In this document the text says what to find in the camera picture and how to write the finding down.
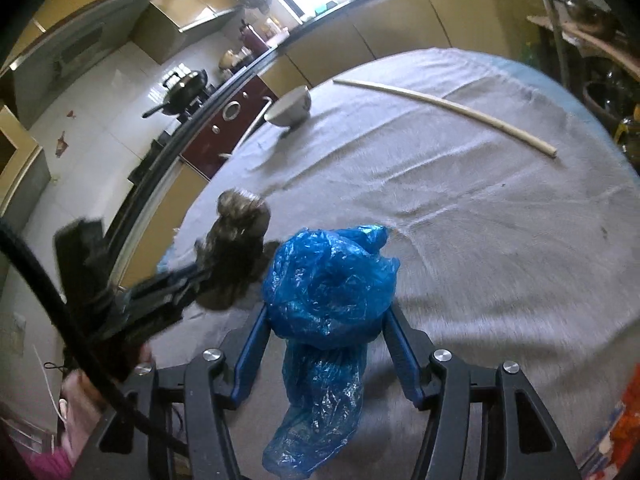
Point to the person's left hand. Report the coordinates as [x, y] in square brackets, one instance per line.
[82, 410]

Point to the metal shelf rack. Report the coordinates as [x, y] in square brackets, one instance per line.
[555, 20]

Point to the red thermos jug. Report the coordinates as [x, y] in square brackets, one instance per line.
[252, 40]

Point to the light blue plastic sheet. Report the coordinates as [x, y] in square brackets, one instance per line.
[530, 71]

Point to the blue plastic bag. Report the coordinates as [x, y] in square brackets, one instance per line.
[325, 285]

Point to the dark red oven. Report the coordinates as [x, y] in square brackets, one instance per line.
[220, 135]

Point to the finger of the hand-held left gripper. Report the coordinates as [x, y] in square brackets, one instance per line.
[170, 280]
[155, 317]

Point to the yellow kitchen cabinets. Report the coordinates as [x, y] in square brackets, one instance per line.
[390, 20]

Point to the dark fuzzy hair clump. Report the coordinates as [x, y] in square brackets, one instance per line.
[235, 250]

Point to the black kitchen countertop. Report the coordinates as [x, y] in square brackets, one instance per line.
[277, 50]

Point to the red plastic bag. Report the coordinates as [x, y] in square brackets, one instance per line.
[625, 425]

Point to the black wok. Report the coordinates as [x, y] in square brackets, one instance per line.
[187, 85]

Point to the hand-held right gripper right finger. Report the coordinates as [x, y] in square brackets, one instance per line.
[400, 355]

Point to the person's left forearm pink sleeve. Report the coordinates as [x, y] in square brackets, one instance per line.
[45, 462]

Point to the long pale wooden stick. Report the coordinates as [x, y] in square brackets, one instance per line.
[450, 103]

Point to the yellow wall cabinets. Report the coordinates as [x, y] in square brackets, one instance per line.
[165, 15]

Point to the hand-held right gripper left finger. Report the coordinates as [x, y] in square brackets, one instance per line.
[250, 350]

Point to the white ceramic bowl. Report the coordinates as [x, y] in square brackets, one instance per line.
[290, 107]

